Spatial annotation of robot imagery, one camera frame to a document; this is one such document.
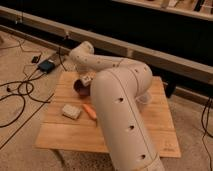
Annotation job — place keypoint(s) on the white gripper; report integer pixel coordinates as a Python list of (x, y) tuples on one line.
[(86, 79)]

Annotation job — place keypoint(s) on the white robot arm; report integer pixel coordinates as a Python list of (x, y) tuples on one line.
[(117, 84)]

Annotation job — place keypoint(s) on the dark red ceramic bowl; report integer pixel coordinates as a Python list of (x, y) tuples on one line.
[(82, 90)]

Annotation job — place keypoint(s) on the orange carrot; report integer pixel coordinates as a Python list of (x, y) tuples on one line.
[(90, 111)]

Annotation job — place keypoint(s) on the white sponge block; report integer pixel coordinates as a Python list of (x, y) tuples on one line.
[(71, 111)]

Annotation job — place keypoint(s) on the blue electronics box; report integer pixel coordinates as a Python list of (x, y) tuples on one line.
[(46, 66)]

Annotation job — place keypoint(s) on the wooden table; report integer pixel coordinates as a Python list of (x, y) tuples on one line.
[(58, 132)]

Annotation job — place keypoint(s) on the small black adapter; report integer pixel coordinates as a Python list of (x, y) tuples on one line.
[(35, 59)]

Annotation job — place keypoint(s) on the clear plastic measuring cup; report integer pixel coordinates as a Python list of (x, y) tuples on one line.
[(144, 98)]

